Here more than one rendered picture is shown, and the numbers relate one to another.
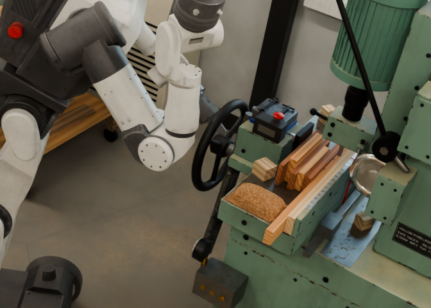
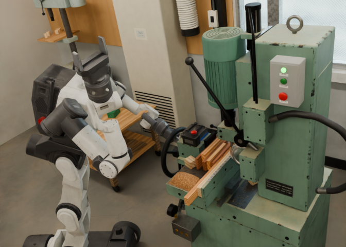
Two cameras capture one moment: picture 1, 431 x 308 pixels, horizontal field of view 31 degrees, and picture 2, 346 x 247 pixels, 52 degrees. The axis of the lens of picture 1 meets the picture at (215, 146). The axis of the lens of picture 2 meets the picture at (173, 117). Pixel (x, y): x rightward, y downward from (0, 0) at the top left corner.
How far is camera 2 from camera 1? 0.57 m
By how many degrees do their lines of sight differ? 14
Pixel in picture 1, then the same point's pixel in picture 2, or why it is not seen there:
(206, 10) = (98, 90)
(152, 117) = (103, 151)
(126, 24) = not seen: hidden behind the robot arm
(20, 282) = (107, 237)
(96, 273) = (151, 224)
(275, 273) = (210, 217)
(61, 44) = (49, 124)
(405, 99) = not seen: hidden behind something
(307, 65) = not seen: hidden behind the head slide
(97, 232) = (152, 203)
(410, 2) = (231, 57)
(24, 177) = (76, 189)
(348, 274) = (244, 212)
